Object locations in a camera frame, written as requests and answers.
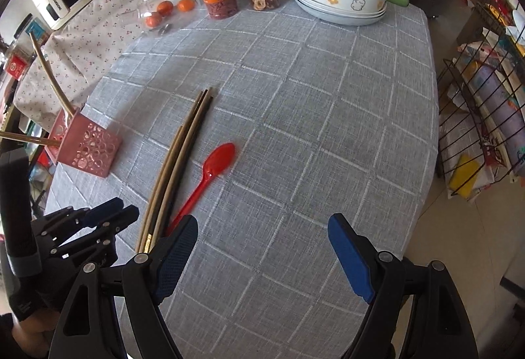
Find red plastic spoon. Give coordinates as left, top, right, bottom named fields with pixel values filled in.
left=165, top=142, right=236, bottom=236

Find pink perforated utensil holder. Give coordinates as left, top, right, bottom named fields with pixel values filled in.
left=45, top=110, right=122, bottom=178

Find light wooden chopstick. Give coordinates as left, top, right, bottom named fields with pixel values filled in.
left=0, top=131, right=60, bottom=148

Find brown wooden chopstick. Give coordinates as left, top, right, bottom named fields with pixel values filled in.
left=135, top=90, right=207, bottom=252

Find red-labelled glass jar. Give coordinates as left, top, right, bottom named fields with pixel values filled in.
left=5, top=52, right=29, bottom=81

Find glass jar with wooden lid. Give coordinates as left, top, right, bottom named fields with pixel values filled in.
left=129, top=0, right=202, bottom=35

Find grey checked tablecloth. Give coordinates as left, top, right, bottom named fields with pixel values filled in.
left=47, top=0, right=438, bottom=358

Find stacked white plates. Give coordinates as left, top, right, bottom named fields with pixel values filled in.
left=294, top=0, right=388, bottom=27

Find black wire storage rack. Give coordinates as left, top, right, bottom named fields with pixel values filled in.
left=438, top=0, right=524, bottom=202

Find blue-labelled glass jar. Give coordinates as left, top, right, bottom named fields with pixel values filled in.
left=22, top=13, right=50, bottom=46

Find floral cloth over cabinet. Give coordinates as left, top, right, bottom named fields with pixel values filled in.
left=13, top=0, right=156, bottom=131

